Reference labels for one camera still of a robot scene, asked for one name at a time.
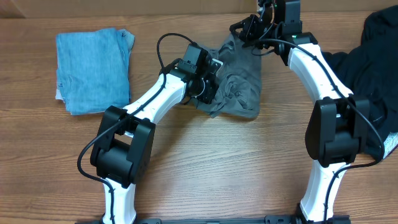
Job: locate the white patterned garment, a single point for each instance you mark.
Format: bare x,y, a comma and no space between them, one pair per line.
390,144

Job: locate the black garment pile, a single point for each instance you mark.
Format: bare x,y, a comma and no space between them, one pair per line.
371,69

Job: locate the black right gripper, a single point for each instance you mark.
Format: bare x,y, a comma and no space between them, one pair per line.
249,29

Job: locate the grey shorts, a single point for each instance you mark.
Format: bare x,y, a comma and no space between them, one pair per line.
239,81

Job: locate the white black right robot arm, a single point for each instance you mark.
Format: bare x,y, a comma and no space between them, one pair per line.
337,130

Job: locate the folded blue denim jeans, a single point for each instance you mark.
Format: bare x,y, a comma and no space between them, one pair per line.
92,70

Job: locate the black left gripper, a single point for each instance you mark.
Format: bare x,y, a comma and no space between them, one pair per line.
208,90

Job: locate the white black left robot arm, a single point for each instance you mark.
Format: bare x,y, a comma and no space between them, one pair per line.
123,145

